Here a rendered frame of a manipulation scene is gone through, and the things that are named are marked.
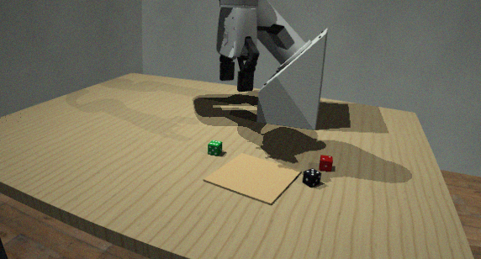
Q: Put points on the dark green die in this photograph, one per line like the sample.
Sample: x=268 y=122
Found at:
x=214 y=147

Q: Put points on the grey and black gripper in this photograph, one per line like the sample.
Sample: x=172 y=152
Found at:
x=237 y=37

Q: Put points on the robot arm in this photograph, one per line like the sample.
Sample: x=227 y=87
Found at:
x=282 y=41

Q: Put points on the black die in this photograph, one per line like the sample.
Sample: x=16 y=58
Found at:
x=311 y=177

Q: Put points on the red die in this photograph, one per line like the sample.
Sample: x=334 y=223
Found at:
x=326 y=163

